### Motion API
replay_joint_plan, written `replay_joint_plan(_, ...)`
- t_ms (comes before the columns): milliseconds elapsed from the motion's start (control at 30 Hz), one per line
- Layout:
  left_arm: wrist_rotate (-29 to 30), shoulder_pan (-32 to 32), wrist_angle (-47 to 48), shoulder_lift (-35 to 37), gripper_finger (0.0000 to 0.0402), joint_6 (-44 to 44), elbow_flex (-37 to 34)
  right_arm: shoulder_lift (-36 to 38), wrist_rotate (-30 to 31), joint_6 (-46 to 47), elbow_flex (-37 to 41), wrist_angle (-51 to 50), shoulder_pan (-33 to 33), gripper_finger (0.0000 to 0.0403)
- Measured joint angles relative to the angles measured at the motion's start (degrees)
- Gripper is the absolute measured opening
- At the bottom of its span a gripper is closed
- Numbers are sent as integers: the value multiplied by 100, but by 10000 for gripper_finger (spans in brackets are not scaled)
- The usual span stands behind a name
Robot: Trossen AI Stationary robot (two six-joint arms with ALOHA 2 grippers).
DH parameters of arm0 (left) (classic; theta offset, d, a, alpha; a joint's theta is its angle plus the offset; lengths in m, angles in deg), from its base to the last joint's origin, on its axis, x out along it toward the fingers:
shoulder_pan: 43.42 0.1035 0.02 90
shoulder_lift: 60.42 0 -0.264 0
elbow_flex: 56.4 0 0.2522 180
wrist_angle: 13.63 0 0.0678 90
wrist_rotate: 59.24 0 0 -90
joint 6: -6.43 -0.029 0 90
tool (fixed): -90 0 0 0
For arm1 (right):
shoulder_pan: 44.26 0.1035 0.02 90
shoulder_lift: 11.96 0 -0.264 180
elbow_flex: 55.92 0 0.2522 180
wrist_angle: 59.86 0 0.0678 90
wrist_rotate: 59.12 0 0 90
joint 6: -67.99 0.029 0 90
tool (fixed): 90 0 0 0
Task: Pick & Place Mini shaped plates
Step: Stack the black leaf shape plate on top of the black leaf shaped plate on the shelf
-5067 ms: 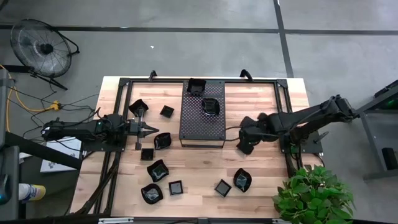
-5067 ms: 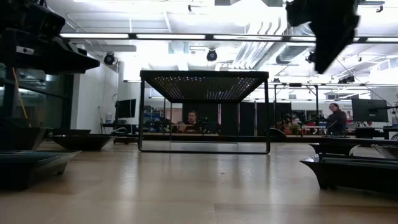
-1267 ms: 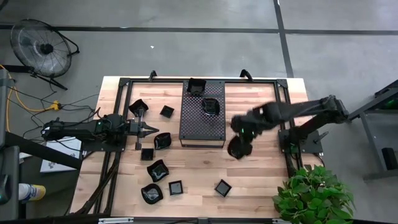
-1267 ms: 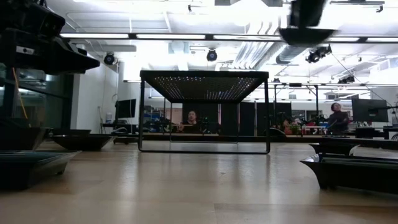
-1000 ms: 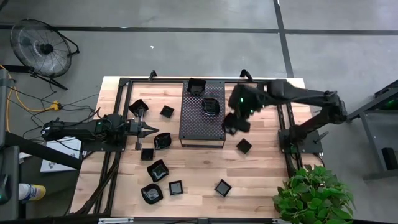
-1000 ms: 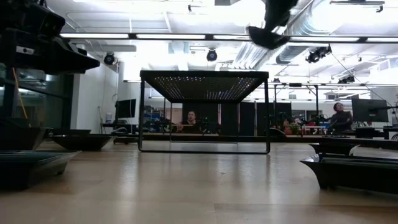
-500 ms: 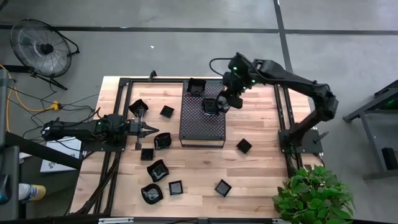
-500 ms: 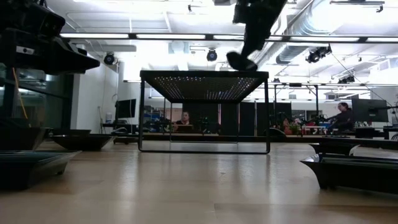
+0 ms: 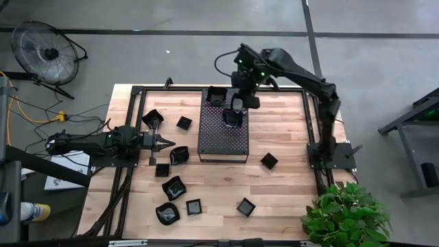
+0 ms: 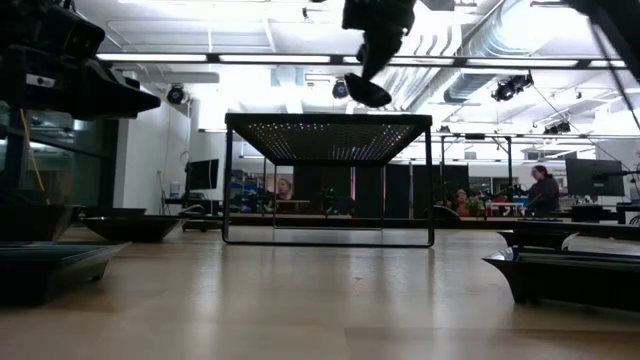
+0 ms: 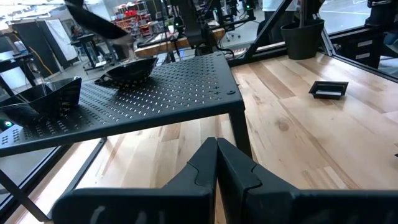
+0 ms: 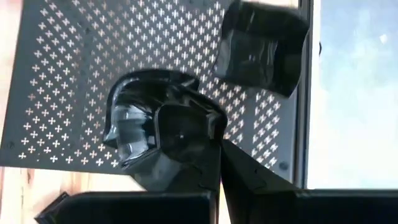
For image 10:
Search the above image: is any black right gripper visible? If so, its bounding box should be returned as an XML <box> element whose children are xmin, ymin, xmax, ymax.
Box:
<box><xmin>342</xmin><ymin>0</ymin><xmax>417</xmax><ymax>81</ymax></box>

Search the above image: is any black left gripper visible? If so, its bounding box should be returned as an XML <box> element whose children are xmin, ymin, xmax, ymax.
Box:
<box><xmin>0</xmin><ymin>44</ymin><xmax>163</xmax><ymax>122</ymax></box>

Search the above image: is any long linear ceiling light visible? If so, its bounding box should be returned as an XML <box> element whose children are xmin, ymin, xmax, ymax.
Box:
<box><xmin>94</xmin><ymin>51</ymin><xmax>629</xmax><ymax>70</ymax></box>

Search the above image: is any black perforated metal rack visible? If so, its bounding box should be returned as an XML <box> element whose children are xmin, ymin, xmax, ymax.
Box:
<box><xmin>222</xmin><ymin>112</ymin><xmax>435</xmax><ymax>249</ymax></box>

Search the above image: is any black computer monitor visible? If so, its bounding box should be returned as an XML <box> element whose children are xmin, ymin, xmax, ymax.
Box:
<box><xmin>565</xmin><ymin>158</ymin><xmax>626</xmax><ymax>198</ymax></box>
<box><xmin>183</xmin><ymin>158</ymin><xmax>221</xmax><ymax>193</ymax></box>

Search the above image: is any black track light cluster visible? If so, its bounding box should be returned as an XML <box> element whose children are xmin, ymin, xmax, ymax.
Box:
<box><xmin>543</xmin><ymin>120</ymin><xmax>573</xmax><ymax>136</ymax></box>
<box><xmin>491</xmin><ymin>71</ymin><xmax>535</xmax><ymax>103</ymax></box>

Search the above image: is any black partition screen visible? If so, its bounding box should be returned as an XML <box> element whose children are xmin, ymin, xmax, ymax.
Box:
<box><xmin>292</xmin><ymin>163</ymin><xmax>471</xmax><ymax>220</ymax></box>

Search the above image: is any person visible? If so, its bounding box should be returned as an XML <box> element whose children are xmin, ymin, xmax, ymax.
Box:
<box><xmin>273</xmin><ymin>177</ymin><xmax>296</xmax><ymax>202</ymax></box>
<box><xmin>524</xmin><ymin>164</ymin><xmax>562</xmax><ymax>217</ymax></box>
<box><xmin>452</xmin><ymin>188</ymin><xmax>471</xmax><ymax>217</ymax></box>

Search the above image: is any small potted plant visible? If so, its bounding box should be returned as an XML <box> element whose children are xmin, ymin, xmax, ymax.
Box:
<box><xmin>464</xmin><ymin>196</ymin><xmax>486</xmax><ymax>217</ymax></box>

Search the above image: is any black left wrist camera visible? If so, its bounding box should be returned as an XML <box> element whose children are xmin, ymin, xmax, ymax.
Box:
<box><xmin>46</xmin><ymin>5</ymin><xmax>107</xmax><ymax>62</ymax></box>

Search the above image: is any silver ventilation duct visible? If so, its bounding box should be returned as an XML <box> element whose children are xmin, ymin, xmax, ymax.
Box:
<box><xmin>407</xmin><ymin>0</ymin><xmax>541</xmax><ymax>106</ymax></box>

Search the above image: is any yellow cable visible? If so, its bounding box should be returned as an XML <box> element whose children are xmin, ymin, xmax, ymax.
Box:
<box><xmin>19</xmin><ymin>107</ymin><xmax>46</xmax><ymax>194</ymax></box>

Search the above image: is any black metal gantry frame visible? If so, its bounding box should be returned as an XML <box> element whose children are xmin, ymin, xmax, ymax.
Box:
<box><xmin>438</xmin><ymin>132</ymin><xmax>515</xmax><ymax>201</ymax></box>

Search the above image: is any black aluminium table frame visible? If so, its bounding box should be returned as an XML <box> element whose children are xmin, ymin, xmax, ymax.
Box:
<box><xmin>144</xmin><ymin>213</ymin><xmax>640</xmax><ymax>242</ymax></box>

